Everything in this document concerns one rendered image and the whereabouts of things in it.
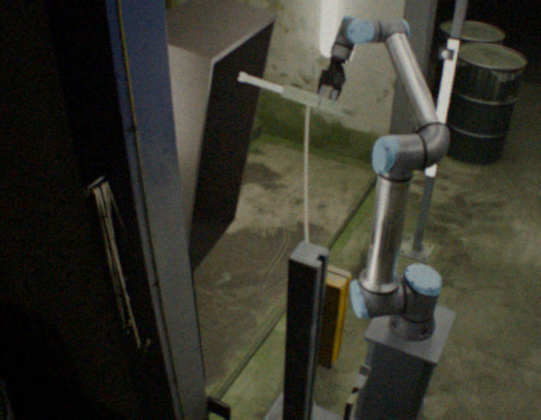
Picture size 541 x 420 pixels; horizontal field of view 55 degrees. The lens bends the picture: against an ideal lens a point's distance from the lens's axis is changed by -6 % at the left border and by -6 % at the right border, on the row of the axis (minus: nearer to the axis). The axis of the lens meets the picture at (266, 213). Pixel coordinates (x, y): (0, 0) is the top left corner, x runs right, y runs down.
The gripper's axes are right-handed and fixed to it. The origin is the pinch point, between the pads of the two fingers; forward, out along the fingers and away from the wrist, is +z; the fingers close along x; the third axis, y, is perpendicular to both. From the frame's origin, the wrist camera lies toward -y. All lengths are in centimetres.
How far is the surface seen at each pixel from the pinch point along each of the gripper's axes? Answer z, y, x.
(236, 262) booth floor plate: 110, 99, -17
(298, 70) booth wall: -13, 208, -41
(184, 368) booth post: 91, -59, 32
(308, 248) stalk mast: 21, -119, 33
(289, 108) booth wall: 18, 223, -49
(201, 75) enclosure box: 3, -15, 51
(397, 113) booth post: -9, 162, -111
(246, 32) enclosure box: -16.8, 5.1, 37.9
